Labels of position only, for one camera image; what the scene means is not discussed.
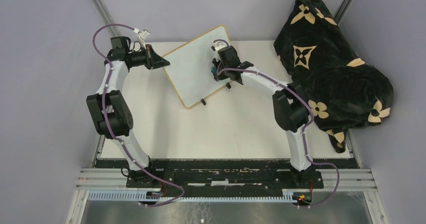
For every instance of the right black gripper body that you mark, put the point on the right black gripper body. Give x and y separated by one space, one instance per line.
223 65

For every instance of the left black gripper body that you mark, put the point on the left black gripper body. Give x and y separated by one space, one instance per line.
145 58

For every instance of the wood framed whiteboard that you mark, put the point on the wood framed whiteboard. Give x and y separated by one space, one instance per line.
190 67

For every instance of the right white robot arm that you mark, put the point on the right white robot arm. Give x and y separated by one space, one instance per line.
290 108

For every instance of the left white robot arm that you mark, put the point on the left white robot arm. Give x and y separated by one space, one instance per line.
109 111

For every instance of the black floral blanket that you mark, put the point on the black floral blanket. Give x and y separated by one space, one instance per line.
342 90

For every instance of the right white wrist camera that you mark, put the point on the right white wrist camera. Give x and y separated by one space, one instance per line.
218 44

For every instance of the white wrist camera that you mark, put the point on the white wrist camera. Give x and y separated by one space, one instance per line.
218 44
142 35

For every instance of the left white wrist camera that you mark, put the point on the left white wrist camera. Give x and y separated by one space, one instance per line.
142 35

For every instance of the black mounting base plate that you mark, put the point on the black mounting base plate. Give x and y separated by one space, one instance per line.
218 178

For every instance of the aluminium frame rail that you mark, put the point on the aluminium frame rail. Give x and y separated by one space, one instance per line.
350 180

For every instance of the grey cable duct strip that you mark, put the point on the grey cable duct strip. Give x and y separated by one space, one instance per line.
148 196

